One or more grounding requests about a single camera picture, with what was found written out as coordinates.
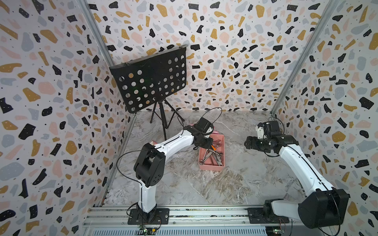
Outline large silver combination wrench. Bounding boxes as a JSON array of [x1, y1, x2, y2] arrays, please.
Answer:
[[199, 150, 223, 166]]

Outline pink plastic storage box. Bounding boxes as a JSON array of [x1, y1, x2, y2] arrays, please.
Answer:
[[198, 134, 225, 172]]

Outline orange handled adjustable wrench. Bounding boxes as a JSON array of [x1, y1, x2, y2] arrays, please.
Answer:
[[211, 140, 224, 153]]

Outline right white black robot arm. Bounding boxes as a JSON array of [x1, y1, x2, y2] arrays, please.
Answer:
[[244, 135, 350, 229]]

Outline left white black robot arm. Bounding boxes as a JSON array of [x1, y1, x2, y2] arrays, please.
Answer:
[[134, 124, 214, 213]]

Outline black perforated music stand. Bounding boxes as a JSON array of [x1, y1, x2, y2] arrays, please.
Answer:
[[110, 45, 188, 139]]

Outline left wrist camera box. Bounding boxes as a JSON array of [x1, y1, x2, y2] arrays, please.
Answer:
[[194, 117, 214, 135]]

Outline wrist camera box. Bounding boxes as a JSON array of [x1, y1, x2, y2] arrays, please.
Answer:
[[194, 117, 214, 135], [256, 121, 283, 139]]

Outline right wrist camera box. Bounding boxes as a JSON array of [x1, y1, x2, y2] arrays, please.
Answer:
[[256, 121, 283, 139]]

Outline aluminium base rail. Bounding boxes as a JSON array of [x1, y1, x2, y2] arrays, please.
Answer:
[[82, 205, 338, 236]]

